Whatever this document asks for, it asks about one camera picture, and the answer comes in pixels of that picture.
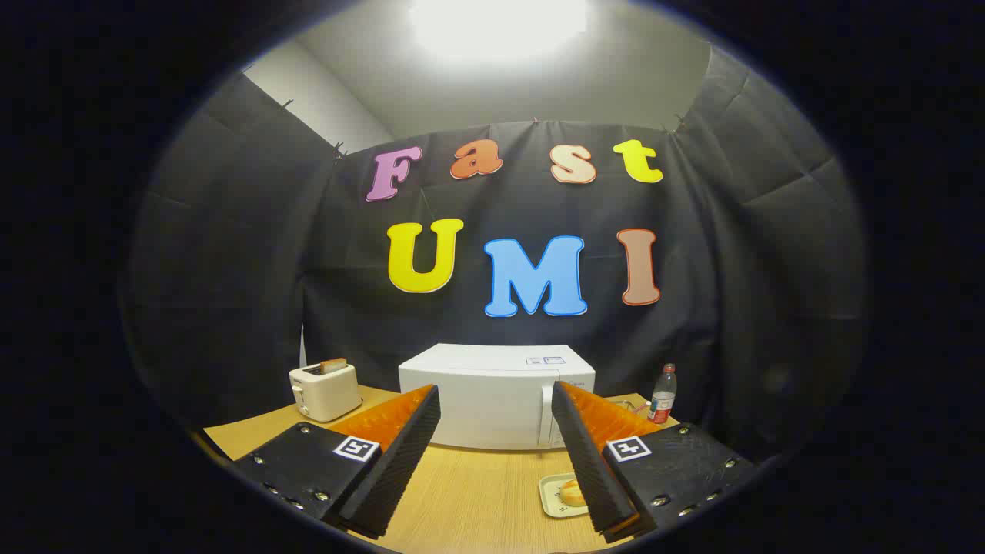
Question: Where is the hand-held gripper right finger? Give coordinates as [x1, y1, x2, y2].
[549, 380, 759, 544]

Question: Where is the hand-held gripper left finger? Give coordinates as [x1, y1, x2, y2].
[229, 383, 442, 541]

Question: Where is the white microwave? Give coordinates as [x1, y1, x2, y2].
[398, 343, 597, 452]

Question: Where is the small cream square plate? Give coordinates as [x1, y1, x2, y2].
[539, 472, 592, 519]

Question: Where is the clear bottle with red label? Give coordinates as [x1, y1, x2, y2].
[647, 363, 678, 426]

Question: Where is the white toaster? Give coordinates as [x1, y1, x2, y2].
[289, 362, 363, 422]

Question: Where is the ceiling light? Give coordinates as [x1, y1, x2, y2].
[408, 0, 589, 66]

